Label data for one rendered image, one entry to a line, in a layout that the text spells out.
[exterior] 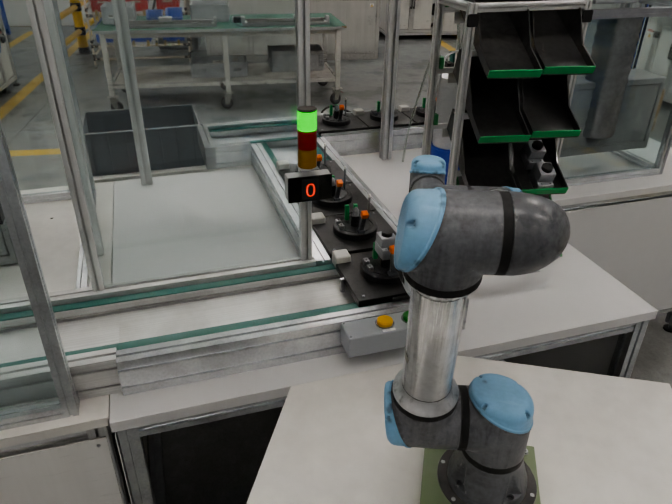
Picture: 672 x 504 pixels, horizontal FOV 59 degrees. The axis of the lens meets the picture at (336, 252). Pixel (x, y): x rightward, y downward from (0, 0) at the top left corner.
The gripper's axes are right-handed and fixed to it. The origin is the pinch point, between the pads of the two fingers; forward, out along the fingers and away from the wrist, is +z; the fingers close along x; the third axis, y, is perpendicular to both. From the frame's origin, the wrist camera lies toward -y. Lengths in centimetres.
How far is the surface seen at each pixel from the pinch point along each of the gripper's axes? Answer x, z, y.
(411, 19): 376, 70, -837
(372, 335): -11.5, 8.0, 3.9
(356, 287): -8.9, 6.7, -15.3
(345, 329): -17.1, 7.7, 0.1
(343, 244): -4.9, 6.6, -38.8
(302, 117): -19, -36, -31
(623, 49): 117, -38, -77
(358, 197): 11, 7, -70
